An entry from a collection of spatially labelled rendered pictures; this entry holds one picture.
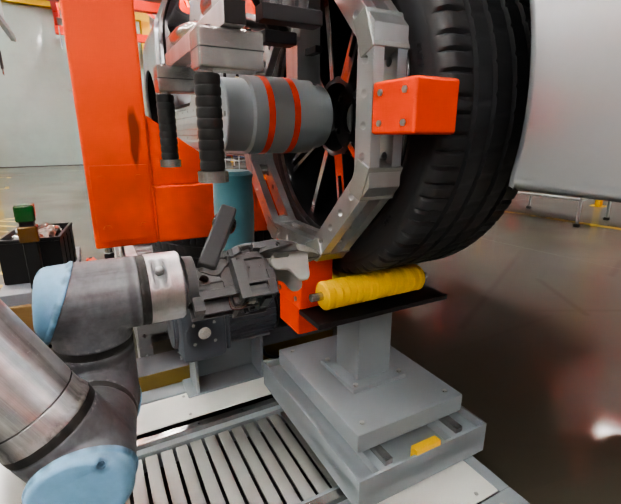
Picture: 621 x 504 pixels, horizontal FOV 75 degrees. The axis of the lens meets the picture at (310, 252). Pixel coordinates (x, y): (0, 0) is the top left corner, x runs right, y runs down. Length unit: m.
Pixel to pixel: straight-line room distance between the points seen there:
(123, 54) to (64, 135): 12.55
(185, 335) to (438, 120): 0.81
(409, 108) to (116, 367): 0.48
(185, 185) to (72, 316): 0.76
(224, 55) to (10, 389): 0.44
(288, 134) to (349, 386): 0.60
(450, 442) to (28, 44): 13.57
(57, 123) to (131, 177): 12.54
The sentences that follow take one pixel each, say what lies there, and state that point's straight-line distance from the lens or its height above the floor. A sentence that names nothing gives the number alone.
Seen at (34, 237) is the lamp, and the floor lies 0.58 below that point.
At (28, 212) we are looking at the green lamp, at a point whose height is 0.64.
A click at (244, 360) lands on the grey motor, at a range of 1.40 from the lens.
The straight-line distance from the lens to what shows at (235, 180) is 0.89.
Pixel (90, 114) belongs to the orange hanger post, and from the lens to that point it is 1.20.
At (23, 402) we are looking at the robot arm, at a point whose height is 0.60.
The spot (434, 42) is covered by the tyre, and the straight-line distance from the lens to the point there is 0.66.
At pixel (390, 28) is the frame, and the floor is 0.96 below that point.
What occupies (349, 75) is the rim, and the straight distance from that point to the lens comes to 0.86.
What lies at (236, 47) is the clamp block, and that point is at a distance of 0.61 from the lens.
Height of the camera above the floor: 0.81
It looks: 16 degrees down
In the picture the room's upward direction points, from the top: straight up
